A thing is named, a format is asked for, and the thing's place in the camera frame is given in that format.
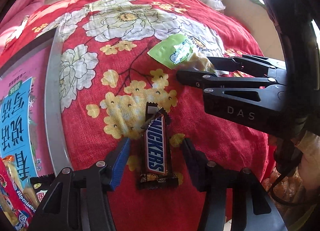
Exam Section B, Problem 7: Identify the light green milk candy bag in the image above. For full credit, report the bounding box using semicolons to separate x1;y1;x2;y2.
148;34;225;72

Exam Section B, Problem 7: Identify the black green pea packet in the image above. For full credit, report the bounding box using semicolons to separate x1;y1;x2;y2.
30;174;55;202

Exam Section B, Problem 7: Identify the red cartoon snack packet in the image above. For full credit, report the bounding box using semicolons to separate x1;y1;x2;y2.
1;160;36;230

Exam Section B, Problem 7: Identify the pink duvet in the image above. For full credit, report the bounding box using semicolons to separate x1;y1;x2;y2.
1;0;45;53

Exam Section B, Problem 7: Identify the orange cracker packet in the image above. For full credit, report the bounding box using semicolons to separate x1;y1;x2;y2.
2;155;39;209

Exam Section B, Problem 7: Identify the brown fluffy rug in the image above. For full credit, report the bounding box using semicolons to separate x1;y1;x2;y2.
262;168;306;203

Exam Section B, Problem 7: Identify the grey tray with pink book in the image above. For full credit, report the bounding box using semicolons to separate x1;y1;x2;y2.
0;27;74;231

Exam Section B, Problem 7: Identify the snickers bar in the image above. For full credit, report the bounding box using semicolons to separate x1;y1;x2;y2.
138;102;179;189

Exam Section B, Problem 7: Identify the red floral bedspread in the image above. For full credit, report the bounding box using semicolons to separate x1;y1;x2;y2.
1;0;274;230

